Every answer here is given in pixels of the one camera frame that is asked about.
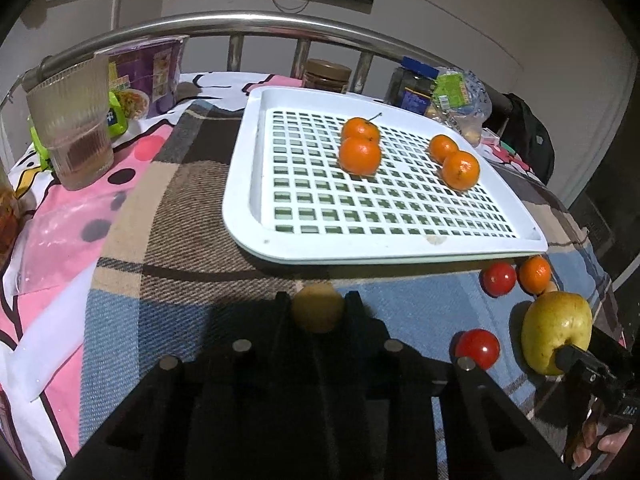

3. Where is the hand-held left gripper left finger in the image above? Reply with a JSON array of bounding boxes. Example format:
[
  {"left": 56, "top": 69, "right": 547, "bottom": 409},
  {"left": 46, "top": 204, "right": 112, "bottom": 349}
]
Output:
[{"left": 59, "top": 291, "right": 321, "bottom": 480}]

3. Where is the dark jar with blue lid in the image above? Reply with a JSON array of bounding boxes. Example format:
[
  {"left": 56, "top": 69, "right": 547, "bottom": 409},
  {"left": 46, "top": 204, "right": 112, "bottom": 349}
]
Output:
[{"left": 384, "top": 56, "right": 441, "bottom": 117}]

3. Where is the ribbed glass cup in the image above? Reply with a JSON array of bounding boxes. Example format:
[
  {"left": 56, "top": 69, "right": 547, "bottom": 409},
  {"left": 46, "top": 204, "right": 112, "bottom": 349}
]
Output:
[{"left": 25, "top": 53, "right": 116, "bottom": 192}]

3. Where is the red tomato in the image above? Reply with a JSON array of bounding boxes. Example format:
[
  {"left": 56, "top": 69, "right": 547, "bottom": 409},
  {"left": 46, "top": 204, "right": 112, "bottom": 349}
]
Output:
[
  {"left": 454, "top": 329, "right": 501, "bottom": 373},
  {"left": 480, "top": 262, "right": 517, "bottom": 298}
]

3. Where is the green plastic toy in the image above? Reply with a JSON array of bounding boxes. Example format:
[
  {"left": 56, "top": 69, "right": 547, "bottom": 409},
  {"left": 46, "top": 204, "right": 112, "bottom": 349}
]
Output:
[{"left": 28, "top": 114, "right": 57, "bottom": 172}]

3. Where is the yellow-green apple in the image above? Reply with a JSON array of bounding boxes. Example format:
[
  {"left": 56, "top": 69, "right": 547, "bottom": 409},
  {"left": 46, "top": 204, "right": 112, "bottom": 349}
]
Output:
[{"left": 521, "top": 291, "right": 593, "bottom": 377}]

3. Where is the small yellow round fruit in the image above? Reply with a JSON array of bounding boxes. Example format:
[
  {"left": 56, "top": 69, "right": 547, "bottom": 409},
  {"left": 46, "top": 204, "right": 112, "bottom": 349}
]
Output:
[{"left": 291, "top": 283, "right": 346, "bottom": 334}]

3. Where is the clear bag with green label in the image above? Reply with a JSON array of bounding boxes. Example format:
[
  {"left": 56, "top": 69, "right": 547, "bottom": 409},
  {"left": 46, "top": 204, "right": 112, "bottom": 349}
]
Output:
[{"left": 425, "top": 67, "right": 493, "bottom": 147}]

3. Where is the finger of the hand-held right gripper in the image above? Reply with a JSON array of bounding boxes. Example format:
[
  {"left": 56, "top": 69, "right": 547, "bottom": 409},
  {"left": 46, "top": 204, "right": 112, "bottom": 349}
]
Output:
[{"left": 554, "top": 342, "right": 603, "bottom": 377}]

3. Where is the brown lidded jar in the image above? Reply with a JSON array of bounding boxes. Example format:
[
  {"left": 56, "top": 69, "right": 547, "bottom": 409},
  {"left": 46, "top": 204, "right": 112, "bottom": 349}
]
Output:
[{"left": 302, "top": 58, "right": 352, "bottom": 94}]

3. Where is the metal bed rail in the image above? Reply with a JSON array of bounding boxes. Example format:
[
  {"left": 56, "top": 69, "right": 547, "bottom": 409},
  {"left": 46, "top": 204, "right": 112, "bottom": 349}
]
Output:
[{"left": 0, "top": 11, "right": 461, "bottom": 171}]

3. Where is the purple instant noodle cup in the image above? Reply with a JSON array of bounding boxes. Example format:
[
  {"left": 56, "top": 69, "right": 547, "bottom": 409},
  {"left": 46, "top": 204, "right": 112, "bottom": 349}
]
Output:
[{"left": 107, "top": 35, "right": 190, "bottom": 120}]

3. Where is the white perforated plastic tray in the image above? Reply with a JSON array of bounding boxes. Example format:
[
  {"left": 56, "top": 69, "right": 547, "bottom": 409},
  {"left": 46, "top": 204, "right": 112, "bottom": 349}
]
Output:
[{"left": 221, "top": 85, "right": 549, "bottom": 266}]

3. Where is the person's right hand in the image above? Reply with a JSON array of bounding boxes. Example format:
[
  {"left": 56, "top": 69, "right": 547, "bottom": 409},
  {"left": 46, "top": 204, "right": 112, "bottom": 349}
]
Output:
[{"left": 570, "top": 409, "right": 637, "bottom": 472}]

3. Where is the pink printed bedsheet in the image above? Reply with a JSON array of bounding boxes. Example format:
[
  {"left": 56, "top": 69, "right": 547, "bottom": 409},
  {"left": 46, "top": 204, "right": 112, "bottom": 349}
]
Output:
[{"left": 0, "top": 71, "right": 532, "bottom": 480}]

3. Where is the black backpack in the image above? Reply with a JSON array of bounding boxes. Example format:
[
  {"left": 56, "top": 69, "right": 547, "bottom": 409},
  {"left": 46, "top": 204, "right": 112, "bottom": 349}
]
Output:
[{"left": 484, "top": 85, "right": 556, "bottom": 185}]

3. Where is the plaid blanket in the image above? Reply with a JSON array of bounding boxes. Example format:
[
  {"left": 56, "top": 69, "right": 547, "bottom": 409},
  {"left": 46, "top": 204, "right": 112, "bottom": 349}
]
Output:
[{"left": 79, "top": 96, "right": 627, "bottom": 480}]

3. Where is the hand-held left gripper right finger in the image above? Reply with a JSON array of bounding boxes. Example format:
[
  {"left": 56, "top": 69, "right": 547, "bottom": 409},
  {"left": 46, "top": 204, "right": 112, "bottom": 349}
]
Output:
[{"left": 325, "top": 291, "right": 574, "bottom": 480}]

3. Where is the orange tangerine with stem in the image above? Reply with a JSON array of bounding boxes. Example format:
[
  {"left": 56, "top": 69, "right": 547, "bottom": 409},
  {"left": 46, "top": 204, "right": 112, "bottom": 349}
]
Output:
[{"left": 341, "top": 112, "right": 383, "bottom": 144}]

